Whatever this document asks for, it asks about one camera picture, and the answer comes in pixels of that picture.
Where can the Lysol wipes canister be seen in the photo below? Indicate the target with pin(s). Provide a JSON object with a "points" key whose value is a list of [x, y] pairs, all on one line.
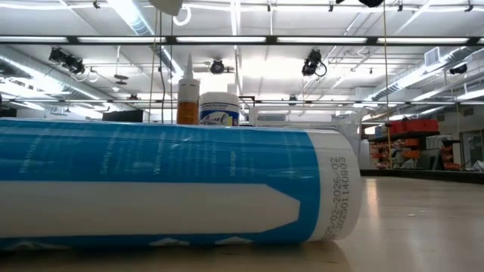
{"points": [[219, 106]]}

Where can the orange sealant tube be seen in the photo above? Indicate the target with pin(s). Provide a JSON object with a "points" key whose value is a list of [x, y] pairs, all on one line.
{"points": [[188, 109]]}

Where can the blue silicone tube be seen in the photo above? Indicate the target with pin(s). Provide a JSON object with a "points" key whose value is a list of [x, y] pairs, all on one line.
{"points": [[151, 158]]}

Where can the tall clear plastic bin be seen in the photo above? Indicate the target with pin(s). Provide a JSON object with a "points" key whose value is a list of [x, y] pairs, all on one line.
{"points": [[302, 110]]}

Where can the black monitor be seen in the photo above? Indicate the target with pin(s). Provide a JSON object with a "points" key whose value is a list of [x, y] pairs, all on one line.
{"points": [[123, 115]]}

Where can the shelf with red bins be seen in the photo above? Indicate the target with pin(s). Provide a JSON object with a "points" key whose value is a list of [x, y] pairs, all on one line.
{"points": [[414, 126]]}

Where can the black ceiling-mounted camera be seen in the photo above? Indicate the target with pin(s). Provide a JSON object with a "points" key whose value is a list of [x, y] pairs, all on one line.
{"points": [[68, 60], [458, 69], [311, 62], [217, 67]]}

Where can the grey overhead camera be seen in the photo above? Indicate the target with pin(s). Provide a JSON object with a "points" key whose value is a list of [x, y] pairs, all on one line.
{"points": [[166, 7]]}

